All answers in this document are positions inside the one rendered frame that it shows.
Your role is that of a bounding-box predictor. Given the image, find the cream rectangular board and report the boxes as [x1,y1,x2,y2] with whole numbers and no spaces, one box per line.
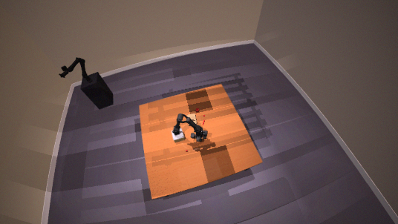
[187,113,197,124]

